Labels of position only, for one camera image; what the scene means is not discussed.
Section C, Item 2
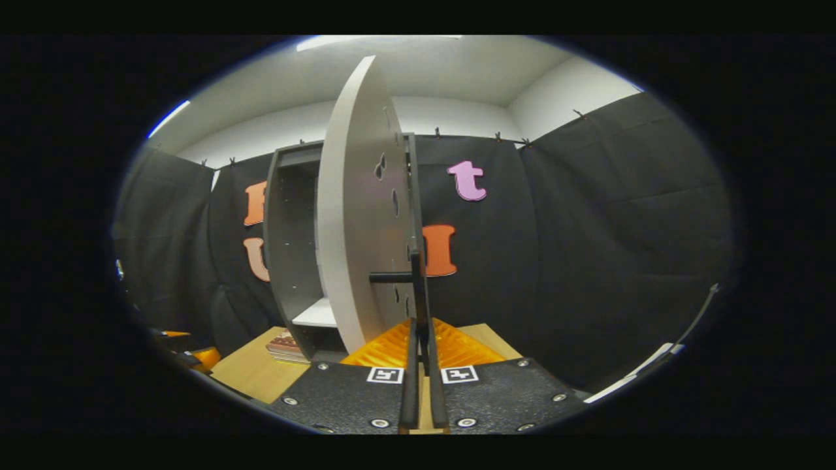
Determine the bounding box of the black backdrop cloth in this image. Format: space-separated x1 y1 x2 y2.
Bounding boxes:
114 91 735 392

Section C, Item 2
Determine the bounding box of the grey cabinet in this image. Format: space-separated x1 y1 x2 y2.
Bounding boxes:
263 134 419 363

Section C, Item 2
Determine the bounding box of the rectangular ceiling light panel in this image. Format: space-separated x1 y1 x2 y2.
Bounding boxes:
295 35 461 53

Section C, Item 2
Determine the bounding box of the ceiling light strip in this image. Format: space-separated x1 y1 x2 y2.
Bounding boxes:
147 100 191 139

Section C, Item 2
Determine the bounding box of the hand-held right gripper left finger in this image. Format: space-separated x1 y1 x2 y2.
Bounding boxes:
269 318 422 435

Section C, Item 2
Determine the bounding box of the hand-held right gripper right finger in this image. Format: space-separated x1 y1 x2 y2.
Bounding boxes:
421 318 585 435

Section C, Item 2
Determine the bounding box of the black door handle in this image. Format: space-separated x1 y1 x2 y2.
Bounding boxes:
369 250 432 379

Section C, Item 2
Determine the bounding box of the white cabinet door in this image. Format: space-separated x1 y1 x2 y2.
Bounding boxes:
315 55 419 353

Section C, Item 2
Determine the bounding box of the brown cover book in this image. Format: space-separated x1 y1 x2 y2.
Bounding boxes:
268 328 306 350

